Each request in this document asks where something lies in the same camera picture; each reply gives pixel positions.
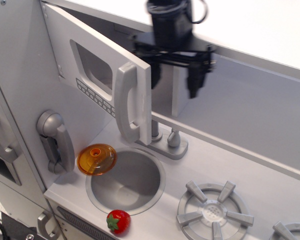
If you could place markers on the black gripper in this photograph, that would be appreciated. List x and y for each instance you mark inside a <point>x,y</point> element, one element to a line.
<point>172,42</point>

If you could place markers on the white toy microwave door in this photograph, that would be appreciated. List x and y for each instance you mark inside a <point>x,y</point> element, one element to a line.
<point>88,51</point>

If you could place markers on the grey oven door handle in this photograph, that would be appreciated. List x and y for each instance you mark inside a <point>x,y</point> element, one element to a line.
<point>47,226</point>

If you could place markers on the grey stove burner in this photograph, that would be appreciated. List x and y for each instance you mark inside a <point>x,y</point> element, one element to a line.
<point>213,211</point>
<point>290,231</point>

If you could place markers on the round metal sink bowl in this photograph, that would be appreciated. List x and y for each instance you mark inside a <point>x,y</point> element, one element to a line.
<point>134,184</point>

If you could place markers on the red plastic strawberry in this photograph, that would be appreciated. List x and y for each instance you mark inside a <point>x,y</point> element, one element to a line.
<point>118,221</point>

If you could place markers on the orange transparent pot lid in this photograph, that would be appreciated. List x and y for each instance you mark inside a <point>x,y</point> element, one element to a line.
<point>97,159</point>

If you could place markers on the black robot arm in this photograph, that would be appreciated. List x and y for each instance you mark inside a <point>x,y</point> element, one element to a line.
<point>170,7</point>

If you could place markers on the white toy kitchen unit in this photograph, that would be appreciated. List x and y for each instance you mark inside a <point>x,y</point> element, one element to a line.
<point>243,126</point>

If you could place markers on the grey toy wall phone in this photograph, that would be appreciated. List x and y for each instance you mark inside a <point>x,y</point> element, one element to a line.
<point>57,142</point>

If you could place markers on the grey microwave door handle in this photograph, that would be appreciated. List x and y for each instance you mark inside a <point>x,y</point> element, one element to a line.
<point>126,80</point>

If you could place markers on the grey toy faucet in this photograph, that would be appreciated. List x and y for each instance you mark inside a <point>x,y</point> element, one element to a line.
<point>168,143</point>

